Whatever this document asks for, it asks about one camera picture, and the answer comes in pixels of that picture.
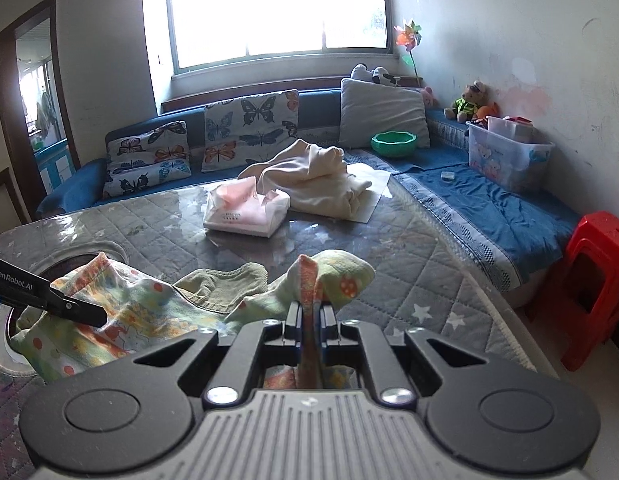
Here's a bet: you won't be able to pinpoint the blue bed sheet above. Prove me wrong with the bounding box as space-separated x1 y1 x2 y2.
349 147 583 292

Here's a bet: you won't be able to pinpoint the cow plush toy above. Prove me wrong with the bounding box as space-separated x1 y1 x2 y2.
350 63 401 87

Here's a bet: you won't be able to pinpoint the blue cabinet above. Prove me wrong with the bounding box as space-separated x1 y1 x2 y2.
32 139 74 196

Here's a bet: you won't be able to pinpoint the hanging clothes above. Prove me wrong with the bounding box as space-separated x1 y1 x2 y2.
34 92 59 136

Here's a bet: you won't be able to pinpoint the blue sofa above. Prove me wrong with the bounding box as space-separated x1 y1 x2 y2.
37 87 585 306

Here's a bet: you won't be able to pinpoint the grey quilted table cover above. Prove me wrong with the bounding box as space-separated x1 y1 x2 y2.
0 180 560 396

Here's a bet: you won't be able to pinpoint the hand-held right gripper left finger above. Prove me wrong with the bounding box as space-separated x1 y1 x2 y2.
134 302 304 407

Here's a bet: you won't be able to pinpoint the window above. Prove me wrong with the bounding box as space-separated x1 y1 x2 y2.
164 0 394 75

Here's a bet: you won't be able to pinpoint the butterfly print cushion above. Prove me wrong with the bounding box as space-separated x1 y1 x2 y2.
104 120 193 199
202 89 301 174

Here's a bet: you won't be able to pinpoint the colourful pinwheel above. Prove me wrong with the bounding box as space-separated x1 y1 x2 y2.
393 19 423 87

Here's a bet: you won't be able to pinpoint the teddy bear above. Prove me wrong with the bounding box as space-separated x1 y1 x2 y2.
443 81 489 123

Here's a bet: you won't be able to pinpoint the white paper sheet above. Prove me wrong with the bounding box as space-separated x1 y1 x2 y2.
339 159 393 224

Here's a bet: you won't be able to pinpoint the green plastic bowl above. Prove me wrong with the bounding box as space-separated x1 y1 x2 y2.
371 131 419 159

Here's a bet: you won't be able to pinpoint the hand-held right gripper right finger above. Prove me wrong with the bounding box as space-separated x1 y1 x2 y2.
314 304 490 406

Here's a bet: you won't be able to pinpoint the grey pillow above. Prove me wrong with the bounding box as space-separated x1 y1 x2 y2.
338 77 431 149

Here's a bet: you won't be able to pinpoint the cream cloth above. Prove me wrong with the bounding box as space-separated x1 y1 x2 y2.
238 138 373 221

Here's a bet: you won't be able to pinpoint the white plastic container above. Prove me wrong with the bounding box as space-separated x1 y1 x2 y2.
484 115 535 145

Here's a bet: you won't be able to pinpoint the dark wooden door frame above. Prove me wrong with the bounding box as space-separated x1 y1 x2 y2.
0 0 83 236

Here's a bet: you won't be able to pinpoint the clear plastic storage box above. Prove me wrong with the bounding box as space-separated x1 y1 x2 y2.
465 115 556 194

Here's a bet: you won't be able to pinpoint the orange plush toy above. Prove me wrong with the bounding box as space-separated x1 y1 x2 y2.
472 102 501 127

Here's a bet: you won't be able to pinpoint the pink tissue pack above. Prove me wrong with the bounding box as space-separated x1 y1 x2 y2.
203 177 291 239

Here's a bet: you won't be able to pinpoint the red plastic stool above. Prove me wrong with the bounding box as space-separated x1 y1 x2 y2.
526 211 619 372

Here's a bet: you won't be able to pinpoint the colourful printed garment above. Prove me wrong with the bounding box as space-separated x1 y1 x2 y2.
10 249 377 391

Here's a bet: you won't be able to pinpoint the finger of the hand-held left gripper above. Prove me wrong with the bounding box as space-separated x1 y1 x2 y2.
47 280 109 329

